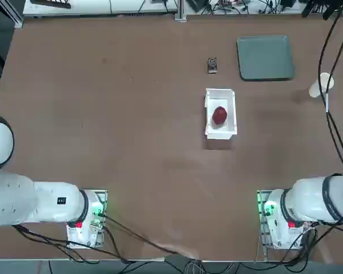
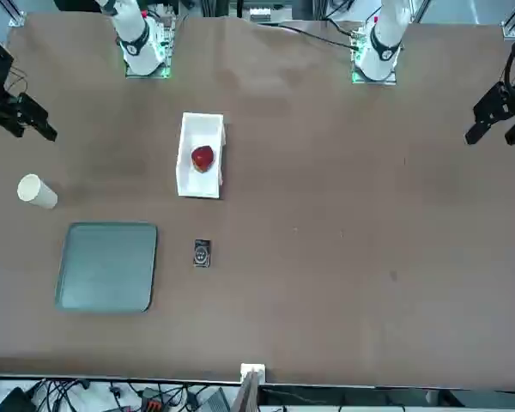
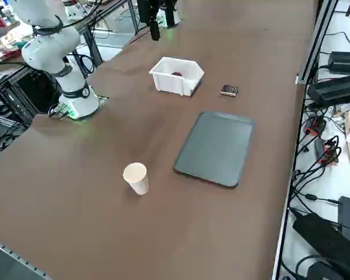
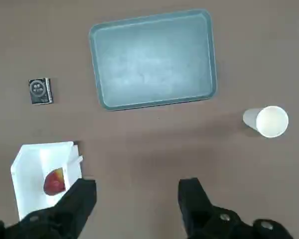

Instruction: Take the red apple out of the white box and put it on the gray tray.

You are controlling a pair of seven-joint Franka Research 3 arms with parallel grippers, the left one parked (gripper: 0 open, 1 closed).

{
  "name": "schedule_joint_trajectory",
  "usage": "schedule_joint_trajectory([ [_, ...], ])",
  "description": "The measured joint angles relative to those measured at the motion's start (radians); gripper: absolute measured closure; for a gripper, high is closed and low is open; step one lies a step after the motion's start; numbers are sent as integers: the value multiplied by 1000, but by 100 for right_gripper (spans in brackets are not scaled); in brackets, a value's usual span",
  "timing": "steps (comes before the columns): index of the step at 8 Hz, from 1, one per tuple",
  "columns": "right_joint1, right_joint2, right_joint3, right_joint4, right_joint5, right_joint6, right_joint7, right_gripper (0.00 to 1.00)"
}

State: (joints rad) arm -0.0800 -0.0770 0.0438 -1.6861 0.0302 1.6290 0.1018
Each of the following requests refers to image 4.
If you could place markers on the red apple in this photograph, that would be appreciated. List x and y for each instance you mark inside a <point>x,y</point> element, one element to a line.
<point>53,185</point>

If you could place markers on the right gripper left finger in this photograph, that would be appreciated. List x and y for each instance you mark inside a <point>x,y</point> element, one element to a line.
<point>74,204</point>

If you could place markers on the white plastic bin box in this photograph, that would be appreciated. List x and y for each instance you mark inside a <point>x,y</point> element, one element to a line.
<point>27,174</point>

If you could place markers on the small black printed box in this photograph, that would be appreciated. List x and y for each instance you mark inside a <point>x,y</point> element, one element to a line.
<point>38,90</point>

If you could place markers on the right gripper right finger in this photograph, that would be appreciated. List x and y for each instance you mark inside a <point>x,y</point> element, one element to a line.
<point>194,206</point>

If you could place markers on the gray rectangular tray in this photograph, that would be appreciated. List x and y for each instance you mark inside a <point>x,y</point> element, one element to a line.
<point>152,62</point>

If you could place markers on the white paper cup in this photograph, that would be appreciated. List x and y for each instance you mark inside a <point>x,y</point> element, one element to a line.
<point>271,122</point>

